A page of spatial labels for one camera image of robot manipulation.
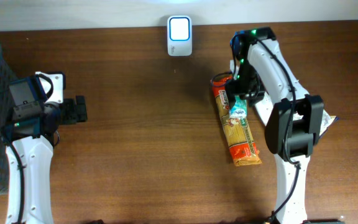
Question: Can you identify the white tube with tan cap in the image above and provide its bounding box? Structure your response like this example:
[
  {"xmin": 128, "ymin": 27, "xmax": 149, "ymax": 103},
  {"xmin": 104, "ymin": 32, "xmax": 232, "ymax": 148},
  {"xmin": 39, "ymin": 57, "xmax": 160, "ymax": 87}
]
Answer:
[{"xmin": 254, "ymin": 93, "xmax": 273, "ymax": 126}]

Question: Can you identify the small teal tissue pack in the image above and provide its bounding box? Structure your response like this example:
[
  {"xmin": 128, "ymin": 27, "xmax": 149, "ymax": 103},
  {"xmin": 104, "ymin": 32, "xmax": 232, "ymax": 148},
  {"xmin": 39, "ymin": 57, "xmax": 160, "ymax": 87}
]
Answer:
[{"xmin": 229, "ymin": 96, "xmax": 247, "ymax": 119}]

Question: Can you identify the orange pasta packet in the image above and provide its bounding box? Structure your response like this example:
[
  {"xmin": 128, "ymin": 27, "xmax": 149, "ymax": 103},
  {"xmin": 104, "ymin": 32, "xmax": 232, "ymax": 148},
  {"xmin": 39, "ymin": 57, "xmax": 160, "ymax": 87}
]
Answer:
[{"xmin": 211, "ymin": 72, "xmax": 262, "ymax": 167}]

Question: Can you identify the yellow snack bag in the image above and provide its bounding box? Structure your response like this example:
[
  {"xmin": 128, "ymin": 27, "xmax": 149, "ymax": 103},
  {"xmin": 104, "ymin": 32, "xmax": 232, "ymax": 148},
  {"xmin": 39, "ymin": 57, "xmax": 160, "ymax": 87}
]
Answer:
[{"xmin": 319, "ymin": 110, "xmax": 338, "ymax": 138}]

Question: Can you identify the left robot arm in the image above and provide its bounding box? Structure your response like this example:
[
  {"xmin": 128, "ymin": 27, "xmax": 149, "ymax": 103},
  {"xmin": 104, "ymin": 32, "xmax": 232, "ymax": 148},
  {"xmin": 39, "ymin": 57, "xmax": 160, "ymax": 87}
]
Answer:
[{"xmin": 1, "ymin": 72, "xmax": 88, "ymax": 223}]

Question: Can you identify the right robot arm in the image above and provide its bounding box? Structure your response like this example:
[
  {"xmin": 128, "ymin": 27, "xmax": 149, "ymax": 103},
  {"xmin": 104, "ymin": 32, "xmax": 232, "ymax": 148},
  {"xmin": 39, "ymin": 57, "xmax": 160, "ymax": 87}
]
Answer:
[{"xmin": 224, "ymin": 27, "xmax": 324, "ymax": 223}]

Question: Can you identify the white barcode scanner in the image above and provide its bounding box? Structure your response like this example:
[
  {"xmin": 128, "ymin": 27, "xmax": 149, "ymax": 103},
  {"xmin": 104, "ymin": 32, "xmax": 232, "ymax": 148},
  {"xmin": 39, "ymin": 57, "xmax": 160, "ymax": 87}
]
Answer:
[{"xmin": 167, "ymin": 16, "xmax": 193, "ymax": 57}]

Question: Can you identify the black left camera cable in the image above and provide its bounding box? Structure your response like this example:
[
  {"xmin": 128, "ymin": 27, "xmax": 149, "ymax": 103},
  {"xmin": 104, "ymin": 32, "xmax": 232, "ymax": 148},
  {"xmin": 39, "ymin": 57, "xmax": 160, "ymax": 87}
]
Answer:
[{"xmin": 0, "ymin": 73, "xmax": 60, "ymax": 224}]

